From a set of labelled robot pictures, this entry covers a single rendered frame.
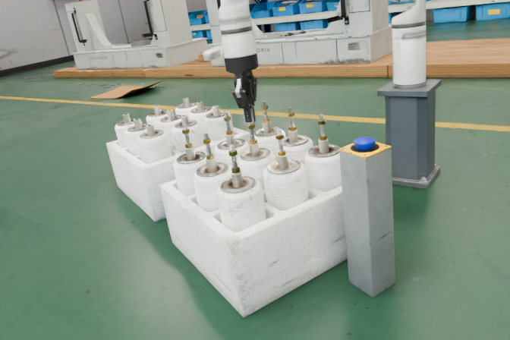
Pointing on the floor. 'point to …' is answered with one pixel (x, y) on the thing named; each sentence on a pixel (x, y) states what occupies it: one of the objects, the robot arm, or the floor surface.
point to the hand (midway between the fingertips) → (249, 114)
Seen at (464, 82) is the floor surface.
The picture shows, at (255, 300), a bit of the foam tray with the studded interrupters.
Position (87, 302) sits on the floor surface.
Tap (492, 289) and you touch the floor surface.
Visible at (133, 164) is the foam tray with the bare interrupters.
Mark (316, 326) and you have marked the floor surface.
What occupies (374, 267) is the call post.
